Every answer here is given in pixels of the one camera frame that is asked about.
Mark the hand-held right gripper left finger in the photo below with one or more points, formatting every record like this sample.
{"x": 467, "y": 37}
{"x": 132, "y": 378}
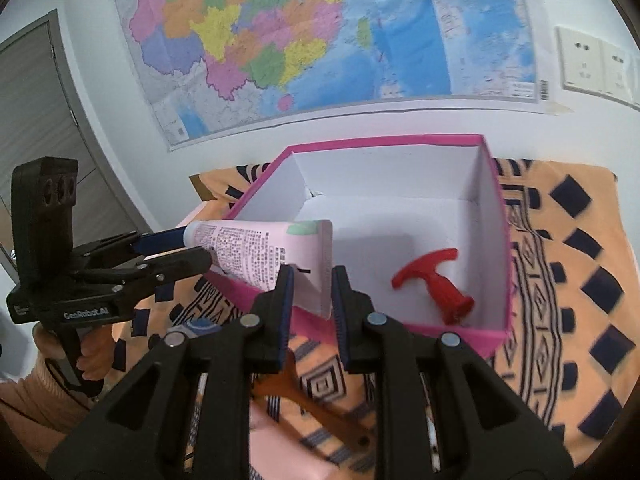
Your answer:
{"x": 287, "y": 320}

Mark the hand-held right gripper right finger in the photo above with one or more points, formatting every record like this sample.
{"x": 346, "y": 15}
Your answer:
{"x": 339, "y": 320}

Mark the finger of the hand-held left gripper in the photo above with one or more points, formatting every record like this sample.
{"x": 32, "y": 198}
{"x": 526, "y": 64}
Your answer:
{"x": 185, "y": 262}
{"x": 160, "y": 242}

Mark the teal white medicine box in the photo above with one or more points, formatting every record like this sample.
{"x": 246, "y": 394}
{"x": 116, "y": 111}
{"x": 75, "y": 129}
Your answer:
{"x": 250, "y": 255}

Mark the brown wooden massage comb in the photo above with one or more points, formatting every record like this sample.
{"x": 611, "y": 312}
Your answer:
{"x": 320, "y": 412}

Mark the pink cardboard box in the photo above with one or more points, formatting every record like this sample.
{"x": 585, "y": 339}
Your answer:
{"x": 400, "y": 210}

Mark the person's left forearm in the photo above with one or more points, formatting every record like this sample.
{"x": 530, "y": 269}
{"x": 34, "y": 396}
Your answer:
{"x": 30, "y": 410}

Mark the person's left hand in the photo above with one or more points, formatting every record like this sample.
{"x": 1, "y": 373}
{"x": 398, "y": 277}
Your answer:
{"x": 97, "y": 355}

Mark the grey door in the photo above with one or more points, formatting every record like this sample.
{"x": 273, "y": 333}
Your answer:
{"x": 35, "y": 110}

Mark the orange patterned blanket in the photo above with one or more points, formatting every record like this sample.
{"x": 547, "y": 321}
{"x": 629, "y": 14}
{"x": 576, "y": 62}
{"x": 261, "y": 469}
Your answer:
{"x": 550, "y": 260}

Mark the colourful wall map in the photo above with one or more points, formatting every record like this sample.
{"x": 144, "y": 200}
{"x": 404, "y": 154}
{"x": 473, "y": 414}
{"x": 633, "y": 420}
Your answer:
{"x": 300, "y": 35}

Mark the white wall socket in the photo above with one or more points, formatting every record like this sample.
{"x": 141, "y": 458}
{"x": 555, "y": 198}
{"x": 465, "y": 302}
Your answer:
{"x": 582, "y": 60}
{"x": 622, "y": 75}

